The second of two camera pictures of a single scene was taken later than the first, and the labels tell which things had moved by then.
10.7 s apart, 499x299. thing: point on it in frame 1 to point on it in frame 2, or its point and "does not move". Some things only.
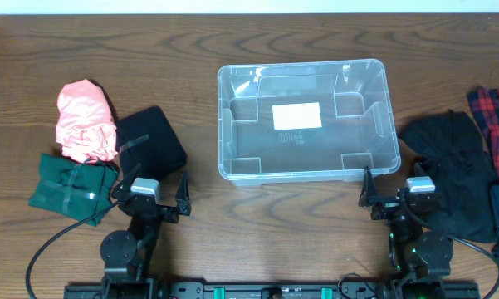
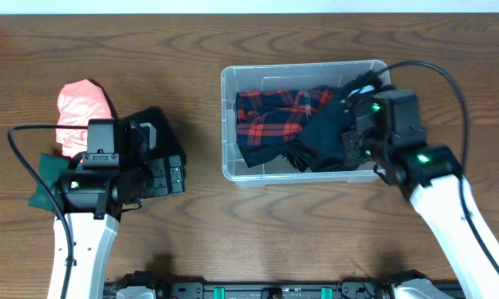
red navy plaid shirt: [495, 108] to [276, 118]
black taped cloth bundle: [147, 139] does not move
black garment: [452, 154] to [320, 146]
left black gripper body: [137, 227] to [157, 184]
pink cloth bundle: [85, 129] does not move
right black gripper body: [387, 209] to [359, 146]
